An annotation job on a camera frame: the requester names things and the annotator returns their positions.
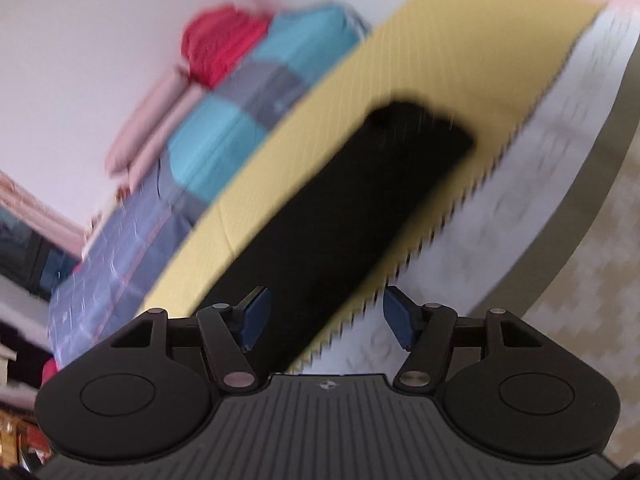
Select red blanket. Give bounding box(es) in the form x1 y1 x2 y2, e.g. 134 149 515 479
180 4 272 90

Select pink pillow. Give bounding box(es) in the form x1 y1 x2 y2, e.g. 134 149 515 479
104 64 203 188

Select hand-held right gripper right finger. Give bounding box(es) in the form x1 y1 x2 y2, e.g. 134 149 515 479
382 285 544 390

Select yellow and beige patterned blanket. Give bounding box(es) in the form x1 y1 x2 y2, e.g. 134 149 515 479
145 0 640 466

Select teal and grey patchwork quilt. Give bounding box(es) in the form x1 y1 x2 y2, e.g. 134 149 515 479
159 2 373 211

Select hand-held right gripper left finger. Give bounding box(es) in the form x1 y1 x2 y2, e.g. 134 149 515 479
110 286 274 391

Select dark cabinet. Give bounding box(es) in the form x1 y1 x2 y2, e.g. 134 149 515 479
0 210 82 302

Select black pants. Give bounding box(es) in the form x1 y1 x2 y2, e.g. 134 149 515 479
199 91 477 375

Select pink curtain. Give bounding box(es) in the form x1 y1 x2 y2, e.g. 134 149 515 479
0 171 87 261

